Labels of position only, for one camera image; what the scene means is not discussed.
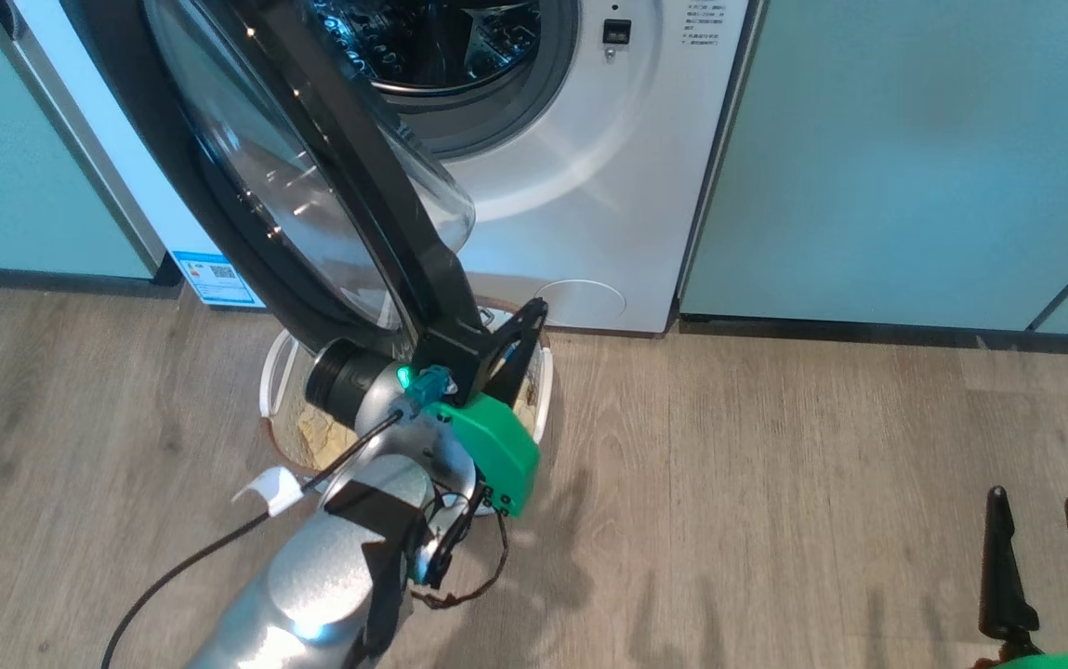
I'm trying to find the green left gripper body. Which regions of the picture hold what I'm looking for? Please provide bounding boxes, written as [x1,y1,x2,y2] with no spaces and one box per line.
[427,394,542,518]

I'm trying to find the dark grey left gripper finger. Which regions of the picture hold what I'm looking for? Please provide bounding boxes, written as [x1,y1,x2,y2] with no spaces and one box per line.
[415,327,495,402]
[468,297,549,408]

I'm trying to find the round black glass washer door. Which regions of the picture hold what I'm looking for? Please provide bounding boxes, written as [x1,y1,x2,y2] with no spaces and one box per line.
[59,0,493,363]

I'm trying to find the white front-load washing machine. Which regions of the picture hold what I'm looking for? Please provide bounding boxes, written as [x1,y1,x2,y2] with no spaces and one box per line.
[8,0,767,335]

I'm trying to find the round white filter cover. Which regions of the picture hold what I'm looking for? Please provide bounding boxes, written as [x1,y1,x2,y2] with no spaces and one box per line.
[534,279,628,332]

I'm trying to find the white perforated laundry basket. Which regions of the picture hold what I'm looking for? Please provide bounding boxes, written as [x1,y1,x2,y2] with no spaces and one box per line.
[259,295,555,517]

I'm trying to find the blue energy label sticker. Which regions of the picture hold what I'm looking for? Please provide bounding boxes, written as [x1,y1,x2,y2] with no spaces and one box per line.
[171,250,266,308]

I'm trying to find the dark cabinet plinth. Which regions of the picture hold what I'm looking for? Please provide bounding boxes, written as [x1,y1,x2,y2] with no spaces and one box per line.
[678,314,1068,359]
[0,251,183,298]

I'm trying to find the small printed warning label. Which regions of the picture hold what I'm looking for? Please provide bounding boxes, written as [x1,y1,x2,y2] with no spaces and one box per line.
[679,0,726,48]

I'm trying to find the thin brown wire loop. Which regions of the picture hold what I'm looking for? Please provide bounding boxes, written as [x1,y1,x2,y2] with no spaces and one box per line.
[411,506,512,610]

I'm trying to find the white cable clip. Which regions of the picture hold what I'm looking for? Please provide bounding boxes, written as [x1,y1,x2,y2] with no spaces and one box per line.
[231,466,308,518]

